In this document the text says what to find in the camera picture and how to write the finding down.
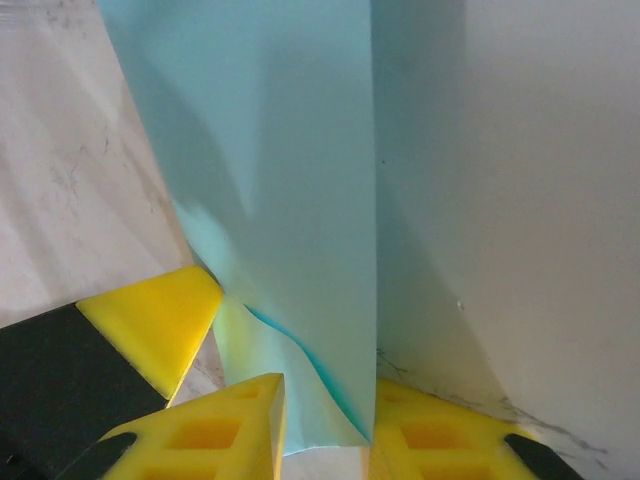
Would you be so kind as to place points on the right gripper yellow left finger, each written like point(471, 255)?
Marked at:
point(210, 440)

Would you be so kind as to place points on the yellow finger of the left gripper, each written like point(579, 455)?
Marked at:
point(125, 340)

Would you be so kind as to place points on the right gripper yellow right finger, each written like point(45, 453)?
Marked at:
point(440, 440)

